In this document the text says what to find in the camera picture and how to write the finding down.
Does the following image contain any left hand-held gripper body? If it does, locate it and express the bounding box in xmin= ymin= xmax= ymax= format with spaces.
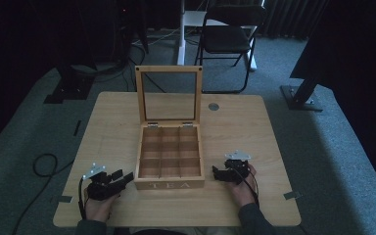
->
xmin=81 ymin=163 xmax=127 ymax=202

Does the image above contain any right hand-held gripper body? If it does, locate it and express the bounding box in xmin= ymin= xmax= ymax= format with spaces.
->
xmin=222 ymin=149 xmax=253 ymax=185

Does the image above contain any wooden compartment box with lid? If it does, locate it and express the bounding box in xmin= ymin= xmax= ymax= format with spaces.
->
xmin=133 ymin=65 xmax=207 ymax=191

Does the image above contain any person's left hand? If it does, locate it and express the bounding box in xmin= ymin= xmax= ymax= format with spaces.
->
xmin=83 ymin=191 xmax=119 ymax=223

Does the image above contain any person's right hand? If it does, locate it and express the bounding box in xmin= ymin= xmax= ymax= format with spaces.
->
xmin=227 ymin=164 xmax=259 ymax=209

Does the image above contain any black strip on floor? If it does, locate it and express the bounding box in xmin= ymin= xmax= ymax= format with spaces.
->
xmin=72 ymin=119 xmax=83 ymax=137

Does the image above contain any black stand base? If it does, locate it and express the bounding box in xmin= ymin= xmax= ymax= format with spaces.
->
xmin=43 ymin=63 xmax=96 ymax=106

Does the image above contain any black folding chair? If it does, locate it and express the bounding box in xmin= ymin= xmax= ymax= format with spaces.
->
xmin=194 ymin=2 xmax=268 ymax=96
xmin=175 ymin=0 xmax=259 ymax=72

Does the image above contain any dark curtain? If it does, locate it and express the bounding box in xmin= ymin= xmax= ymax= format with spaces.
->
xmin=259 ymin=0 xmax=331 ymax=41

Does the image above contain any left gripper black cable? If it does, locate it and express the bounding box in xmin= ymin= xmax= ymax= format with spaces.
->
xmin=77 ymin=177 xmax=88 ymax=220

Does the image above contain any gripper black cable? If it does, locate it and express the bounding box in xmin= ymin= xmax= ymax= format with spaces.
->
xmin=232 ymin=168 xmax=261 ymax=208
xmin=77 ymin=177 xmax=88 ymax=220

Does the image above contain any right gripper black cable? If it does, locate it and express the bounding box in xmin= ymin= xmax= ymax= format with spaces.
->
xmin=232 ymin=168 xmax=261 ymax=208

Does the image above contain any black floor cable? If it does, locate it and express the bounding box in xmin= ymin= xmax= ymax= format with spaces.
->
xmin=10 ymin=152 xmax=76 ymax=235

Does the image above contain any black stand with base plate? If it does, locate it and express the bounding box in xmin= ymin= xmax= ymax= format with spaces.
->
xmin=279 ymin=75 xmax=325 ymax=114

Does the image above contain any bundle of floor cables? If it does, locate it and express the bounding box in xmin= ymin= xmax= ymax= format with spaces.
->
xmin=92 ymin=27 xmax=182 ymax=94

